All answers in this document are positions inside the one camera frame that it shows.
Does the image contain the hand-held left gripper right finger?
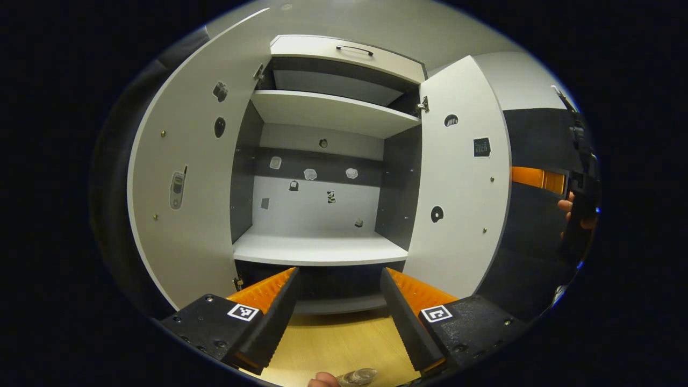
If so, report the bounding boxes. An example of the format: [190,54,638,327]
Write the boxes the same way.
[380,267,530,377]

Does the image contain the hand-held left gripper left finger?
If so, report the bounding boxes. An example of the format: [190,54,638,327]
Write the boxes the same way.
[160,267,300,376]

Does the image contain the clear bottle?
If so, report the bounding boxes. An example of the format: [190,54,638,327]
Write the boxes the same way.
[336,368,378,387]

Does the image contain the white cabinet door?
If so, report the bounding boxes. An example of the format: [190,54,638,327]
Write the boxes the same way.
[127,8,272,311]
[402,55,512,299]

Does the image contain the black backdrop cloth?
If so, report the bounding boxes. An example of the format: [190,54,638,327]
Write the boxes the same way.
[89,27,594,323]

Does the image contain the white drawer with handle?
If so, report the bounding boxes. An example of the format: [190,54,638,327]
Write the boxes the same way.
[270,35,428,84]

